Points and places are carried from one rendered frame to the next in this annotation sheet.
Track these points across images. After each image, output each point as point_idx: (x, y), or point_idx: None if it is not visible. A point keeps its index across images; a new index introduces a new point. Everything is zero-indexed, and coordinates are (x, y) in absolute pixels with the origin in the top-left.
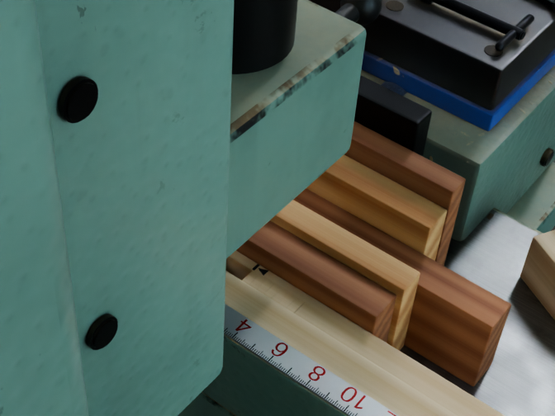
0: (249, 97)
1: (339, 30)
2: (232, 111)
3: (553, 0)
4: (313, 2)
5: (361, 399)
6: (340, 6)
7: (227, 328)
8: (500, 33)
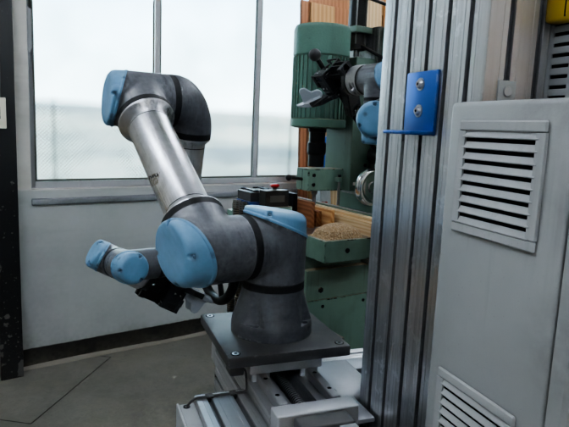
0: (316, 167)
1: (301, 167)
2: (318, 167)
3: (245, 187)
4: (301, 168)
5: (305, 198)
6: (291, 178)
7: (317, 201)
8: (259, 189)
